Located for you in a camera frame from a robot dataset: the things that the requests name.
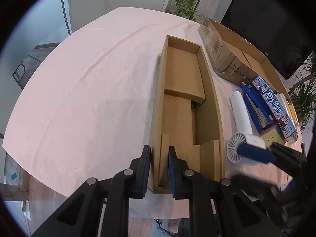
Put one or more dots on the silver metal can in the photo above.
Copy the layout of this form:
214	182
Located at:
284	103

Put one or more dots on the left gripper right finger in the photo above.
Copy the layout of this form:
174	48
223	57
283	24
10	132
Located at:
216	208

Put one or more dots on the large open cardboard tray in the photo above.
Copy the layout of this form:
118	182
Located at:
236	59

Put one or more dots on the pink tablecloth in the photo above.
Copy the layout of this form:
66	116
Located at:
87	110

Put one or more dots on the yellow label jar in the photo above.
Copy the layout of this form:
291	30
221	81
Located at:
293	114

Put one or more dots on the white handheld fan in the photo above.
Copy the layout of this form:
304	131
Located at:
244	132

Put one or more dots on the blue flat box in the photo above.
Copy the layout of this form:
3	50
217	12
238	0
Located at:
258	109

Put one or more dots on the black flat television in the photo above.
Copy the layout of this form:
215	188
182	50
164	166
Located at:
281	29

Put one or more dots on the pastel rubik cube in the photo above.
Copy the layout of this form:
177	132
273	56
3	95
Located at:
271	137

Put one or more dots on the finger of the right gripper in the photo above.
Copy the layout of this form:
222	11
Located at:
288	160

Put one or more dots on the green leafy plant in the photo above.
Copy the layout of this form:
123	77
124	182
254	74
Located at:
184	8

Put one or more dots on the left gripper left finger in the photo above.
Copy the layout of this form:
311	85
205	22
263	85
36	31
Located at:
101	208

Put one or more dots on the long brown cardboard box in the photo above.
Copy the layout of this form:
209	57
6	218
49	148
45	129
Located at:
186	115

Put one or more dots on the spiky palm plant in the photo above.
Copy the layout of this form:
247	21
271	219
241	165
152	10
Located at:
302	93

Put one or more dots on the colourful cartoon game box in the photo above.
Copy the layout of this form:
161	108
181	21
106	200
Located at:
279	112

